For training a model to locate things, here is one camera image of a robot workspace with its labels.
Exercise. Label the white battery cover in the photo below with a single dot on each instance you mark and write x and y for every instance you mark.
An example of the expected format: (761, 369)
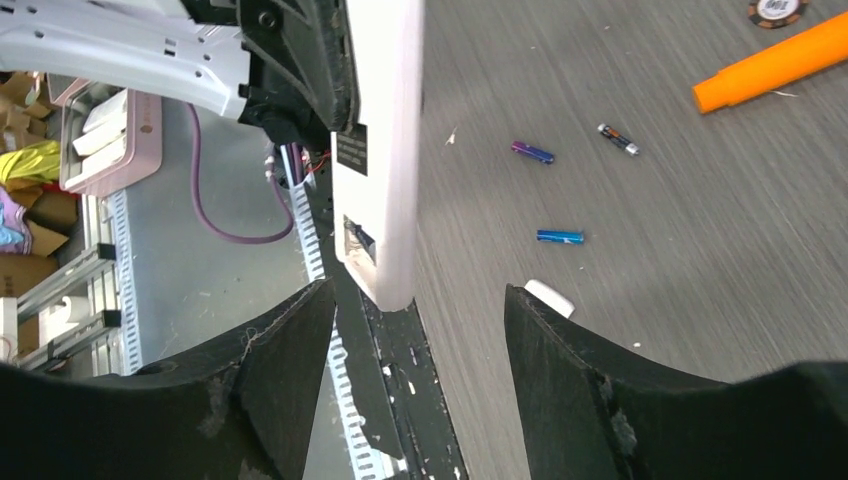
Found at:
(551, 297)

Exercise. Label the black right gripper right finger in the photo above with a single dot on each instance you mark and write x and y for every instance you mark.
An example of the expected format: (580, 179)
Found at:
(591, 409)

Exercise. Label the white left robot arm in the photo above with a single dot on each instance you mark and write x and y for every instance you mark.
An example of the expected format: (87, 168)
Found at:
(198, 60)

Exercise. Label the black orange battery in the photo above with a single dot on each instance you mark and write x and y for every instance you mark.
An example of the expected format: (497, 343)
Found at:
(618, 139)

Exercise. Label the blue battery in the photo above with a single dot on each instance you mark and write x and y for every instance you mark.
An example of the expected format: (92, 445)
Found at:
(562, 237)

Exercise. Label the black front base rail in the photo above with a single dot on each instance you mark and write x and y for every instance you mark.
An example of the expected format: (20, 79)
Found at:
(393, 409)

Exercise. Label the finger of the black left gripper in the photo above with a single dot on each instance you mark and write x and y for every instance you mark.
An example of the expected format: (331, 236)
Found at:
(301, 62)

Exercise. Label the pink white box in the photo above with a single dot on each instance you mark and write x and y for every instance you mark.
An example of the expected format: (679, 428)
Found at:
(111, 138)

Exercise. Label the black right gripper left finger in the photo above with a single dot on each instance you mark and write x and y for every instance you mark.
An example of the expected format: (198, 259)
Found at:
(238, 406)

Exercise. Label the purple battery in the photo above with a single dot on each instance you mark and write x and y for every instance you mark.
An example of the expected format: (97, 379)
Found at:
(535, 153)

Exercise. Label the red white remote control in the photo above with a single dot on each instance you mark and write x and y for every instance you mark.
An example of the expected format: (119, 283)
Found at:
(375, 161)

